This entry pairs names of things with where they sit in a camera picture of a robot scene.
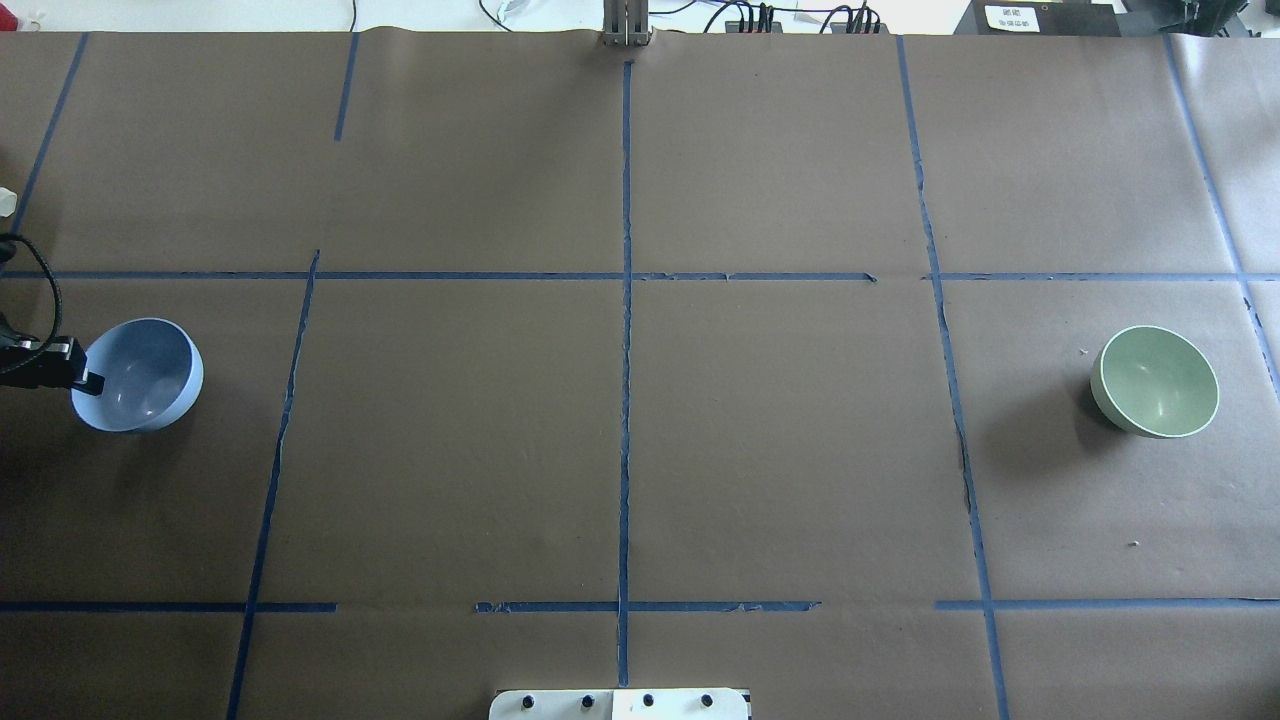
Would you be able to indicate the white pedestal column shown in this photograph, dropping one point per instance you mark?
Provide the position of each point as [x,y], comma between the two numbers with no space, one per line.
[623,703]

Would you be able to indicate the green bowl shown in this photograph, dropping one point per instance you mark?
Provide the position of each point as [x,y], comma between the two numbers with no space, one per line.
[1154,383]

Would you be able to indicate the aluminium frame post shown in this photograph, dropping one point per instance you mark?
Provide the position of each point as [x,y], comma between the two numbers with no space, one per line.
[626,23]

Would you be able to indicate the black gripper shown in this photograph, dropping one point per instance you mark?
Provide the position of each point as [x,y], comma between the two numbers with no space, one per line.
[38,364]

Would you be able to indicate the blue bowl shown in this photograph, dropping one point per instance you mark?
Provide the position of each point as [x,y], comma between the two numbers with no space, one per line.
[152,373]

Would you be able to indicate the black power box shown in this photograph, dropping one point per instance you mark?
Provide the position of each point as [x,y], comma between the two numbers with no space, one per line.
[1038,18]

